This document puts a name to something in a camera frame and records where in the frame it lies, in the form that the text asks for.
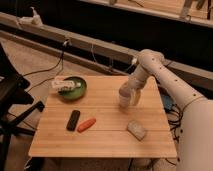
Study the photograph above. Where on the black office chair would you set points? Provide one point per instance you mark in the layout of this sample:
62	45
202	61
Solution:
12	91

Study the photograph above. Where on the orange carrot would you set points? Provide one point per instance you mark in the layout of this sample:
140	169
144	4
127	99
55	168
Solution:
86	124

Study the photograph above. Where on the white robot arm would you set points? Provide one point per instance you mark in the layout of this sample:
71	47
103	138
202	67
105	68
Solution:
195	149

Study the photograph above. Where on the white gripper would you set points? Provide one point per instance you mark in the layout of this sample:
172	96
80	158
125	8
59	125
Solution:
131	88

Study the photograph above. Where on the blue box on floor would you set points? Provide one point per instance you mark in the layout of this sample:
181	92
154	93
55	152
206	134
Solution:
167	102

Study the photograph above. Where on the black remote control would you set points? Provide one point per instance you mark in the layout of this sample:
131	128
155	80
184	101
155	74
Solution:
73	120

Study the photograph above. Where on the green bowl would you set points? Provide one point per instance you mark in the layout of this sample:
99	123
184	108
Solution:
77	92

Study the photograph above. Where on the grey sponge block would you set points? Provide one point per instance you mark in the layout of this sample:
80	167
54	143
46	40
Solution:
136	129

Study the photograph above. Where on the grey metal rail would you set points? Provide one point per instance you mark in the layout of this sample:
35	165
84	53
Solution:
193	75

